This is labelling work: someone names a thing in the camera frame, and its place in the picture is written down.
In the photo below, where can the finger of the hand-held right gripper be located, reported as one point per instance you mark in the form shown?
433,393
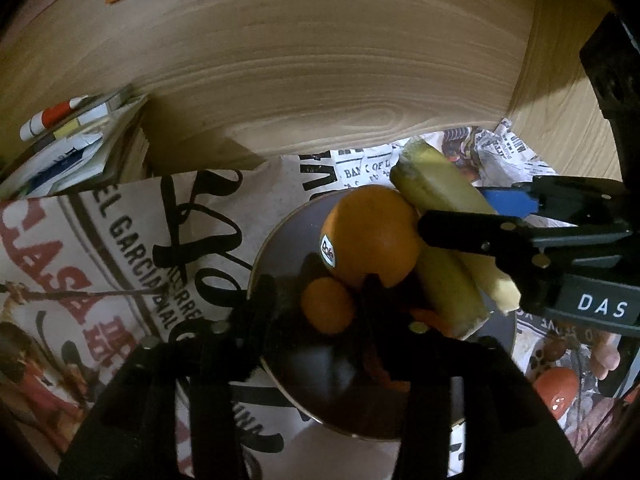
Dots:
465,230
510,202

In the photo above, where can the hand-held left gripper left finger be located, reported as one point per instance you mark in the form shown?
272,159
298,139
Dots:
250,332

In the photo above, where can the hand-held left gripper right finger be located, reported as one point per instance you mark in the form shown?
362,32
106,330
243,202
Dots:
380,332

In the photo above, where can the banana piece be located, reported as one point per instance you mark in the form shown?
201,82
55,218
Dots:
445,285
440,185

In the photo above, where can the small tangerine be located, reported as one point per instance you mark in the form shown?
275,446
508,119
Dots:
325,307

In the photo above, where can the dark brown round plate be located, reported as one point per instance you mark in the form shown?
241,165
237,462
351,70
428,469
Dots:
320,390

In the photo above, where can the orange with sticker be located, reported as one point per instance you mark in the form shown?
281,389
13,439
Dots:
370,230

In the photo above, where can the person's right hand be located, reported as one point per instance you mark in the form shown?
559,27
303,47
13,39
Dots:
607,355

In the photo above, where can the red tomato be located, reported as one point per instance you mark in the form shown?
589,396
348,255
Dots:
555,387

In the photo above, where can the newspaper print table cloth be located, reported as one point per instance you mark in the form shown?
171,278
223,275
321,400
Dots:
125,240

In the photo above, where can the stack of books and papers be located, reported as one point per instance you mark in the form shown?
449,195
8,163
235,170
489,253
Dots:
75,160

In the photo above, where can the red and white marker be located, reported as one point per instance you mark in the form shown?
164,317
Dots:
50,119

